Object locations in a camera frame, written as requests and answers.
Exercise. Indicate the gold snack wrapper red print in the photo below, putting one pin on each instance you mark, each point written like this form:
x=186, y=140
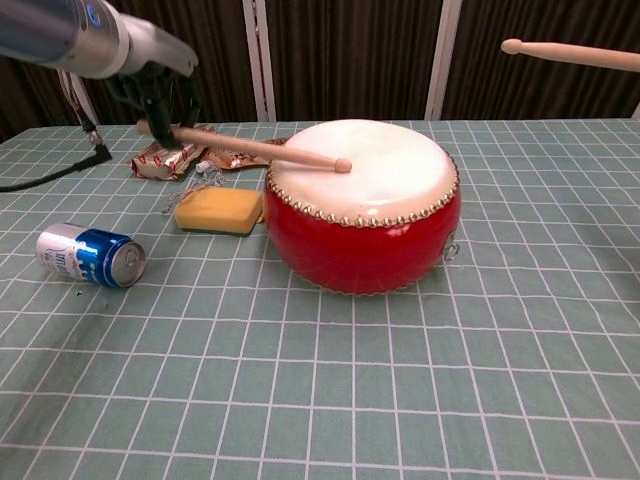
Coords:
x=160, y=165

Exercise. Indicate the pale wooden drumstick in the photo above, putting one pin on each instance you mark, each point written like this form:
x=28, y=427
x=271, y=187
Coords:
x=260, y=149
x=575, y=53

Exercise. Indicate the dark ribbed partition panel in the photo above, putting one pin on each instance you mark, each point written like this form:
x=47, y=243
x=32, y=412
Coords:
x=550, y=95
x=350, y=60
x=225, y=60
x=25, y=95

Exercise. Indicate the white partition post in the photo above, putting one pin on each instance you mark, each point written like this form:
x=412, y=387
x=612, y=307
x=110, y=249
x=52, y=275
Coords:
x=75, y=97
x=261, y=75
x=442, y=60

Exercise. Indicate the red drum with white skin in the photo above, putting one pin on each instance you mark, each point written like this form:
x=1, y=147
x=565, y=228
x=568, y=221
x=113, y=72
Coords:
x=360, y=250

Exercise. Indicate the blue and white drink can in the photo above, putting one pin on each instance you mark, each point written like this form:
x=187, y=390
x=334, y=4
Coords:
x=95, y=255

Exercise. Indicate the green checked tablecloth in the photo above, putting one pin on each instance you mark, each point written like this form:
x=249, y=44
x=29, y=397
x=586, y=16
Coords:
x=300, y=375

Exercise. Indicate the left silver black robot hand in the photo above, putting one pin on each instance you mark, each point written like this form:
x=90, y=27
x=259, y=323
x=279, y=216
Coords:
x=160, y=50

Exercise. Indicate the orange foil snack packet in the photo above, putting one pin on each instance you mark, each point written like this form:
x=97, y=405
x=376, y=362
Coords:
x=235, y=160

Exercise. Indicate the yellow sponge with green base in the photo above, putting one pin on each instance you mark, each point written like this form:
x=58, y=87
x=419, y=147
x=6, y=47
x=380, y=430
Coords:
x=220, y=210

